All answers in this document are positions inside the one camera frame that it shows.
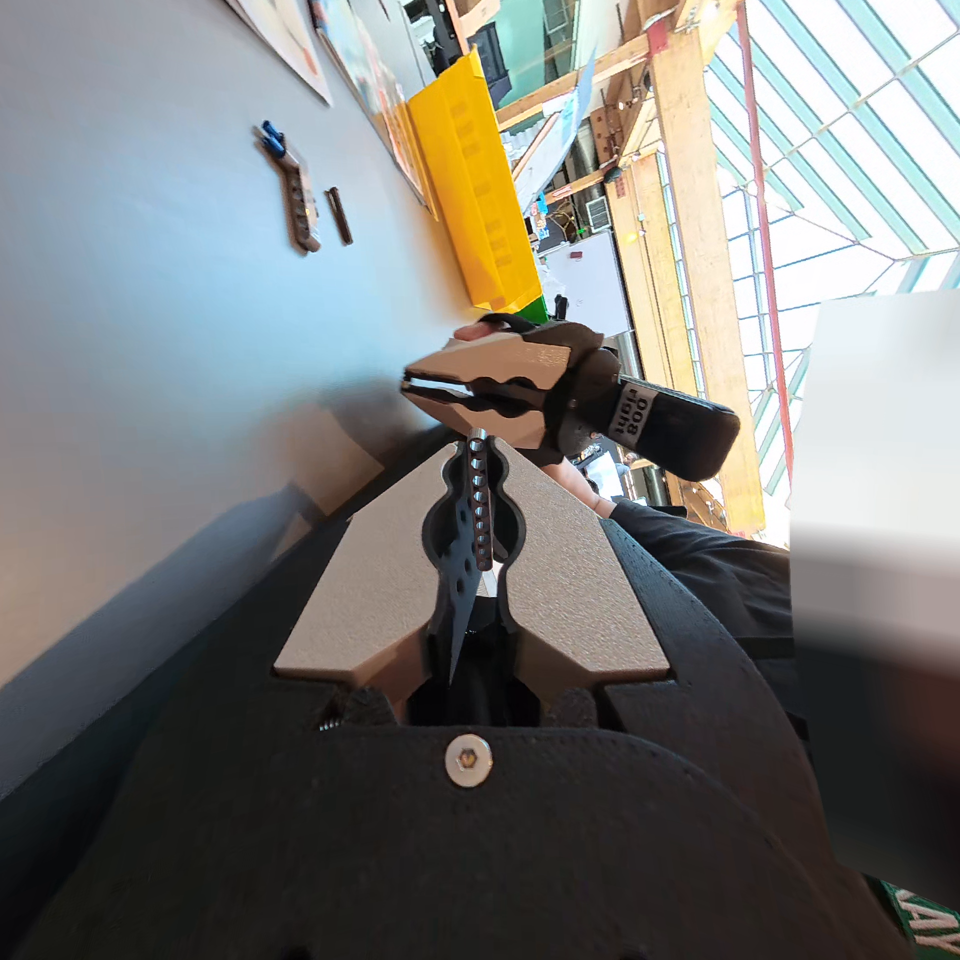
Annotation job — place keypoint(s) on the thin dark axle rod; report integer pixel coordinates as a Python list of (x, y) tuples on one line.
[(339, 216)]

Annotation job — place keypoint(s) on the grey L-beam with blue pins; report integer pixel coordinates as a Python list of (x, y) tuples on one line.
[(300, 202)]

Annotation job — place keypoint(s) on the grey desk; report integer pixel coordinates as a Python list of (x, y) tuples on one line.
[(150, 375)]

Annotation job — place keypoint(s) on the person's black clothing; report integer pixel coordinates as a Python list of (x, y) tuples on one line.
[(712, 570)]

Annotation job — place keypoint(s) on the open instruction booklet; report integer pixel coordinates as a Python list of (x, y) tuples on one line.
[(285, 37)]

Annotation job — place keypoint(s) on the person's right forearm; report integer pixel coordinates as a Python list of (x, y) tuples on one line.
[(581, 487)]

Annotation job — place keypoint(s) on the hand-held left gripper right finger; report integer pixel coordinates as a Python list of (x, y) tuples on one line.
[(585, 600)]

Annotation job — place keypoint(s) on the blue printed leaflet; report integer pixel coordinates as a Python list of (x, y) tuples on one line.
[(352, 52)]

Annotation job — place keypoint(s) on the yellow plastic bin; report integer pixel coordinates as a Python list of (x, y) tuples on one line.
[(465, 165)]

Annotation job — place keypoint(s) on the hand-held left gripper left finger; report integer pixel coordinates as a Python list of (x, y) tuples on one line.
[(367, 600)]

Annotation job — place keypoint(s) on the white board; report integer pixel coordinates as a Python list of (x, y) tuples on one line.
[(589, 277)]

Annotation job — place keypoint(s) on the long grey holed beam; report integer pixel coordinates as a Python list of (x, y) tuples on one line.
[(480, 510)]

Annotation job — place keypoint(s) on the person's right hand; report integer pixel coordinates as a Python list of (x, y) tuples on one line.
[(476, 331)]

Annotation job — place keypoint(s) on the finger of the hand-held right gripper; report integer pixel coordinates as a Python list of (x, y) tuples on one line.
[(510, 420), (487, 360)]

